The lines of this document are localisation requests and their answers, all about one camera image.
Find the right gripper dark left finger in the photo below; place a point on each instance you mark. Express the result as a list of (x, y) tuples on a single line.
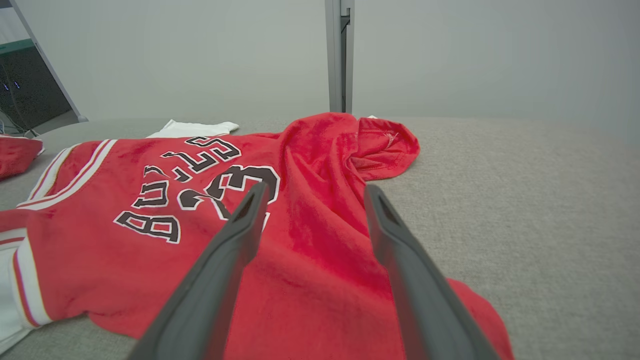
[(210, 290)]

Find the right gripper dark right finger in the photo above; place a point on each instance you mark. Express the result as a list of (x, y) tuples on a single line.
[(425, 300)]

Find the red Bulls basketball jersey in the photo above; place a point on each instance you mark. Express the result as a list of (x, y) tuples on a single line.
[(320, 280)]

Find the red shorts with white stripe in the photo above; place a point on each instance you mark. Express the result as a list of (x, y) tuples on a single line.
[(17, 152)]

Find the dark equipment rack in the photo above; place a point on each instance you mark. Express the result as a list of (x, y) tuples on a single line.
[(27, 90)]

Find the grey metal partition post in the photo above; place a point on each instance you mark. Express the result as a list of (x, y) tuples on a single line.
[(337, 55)]

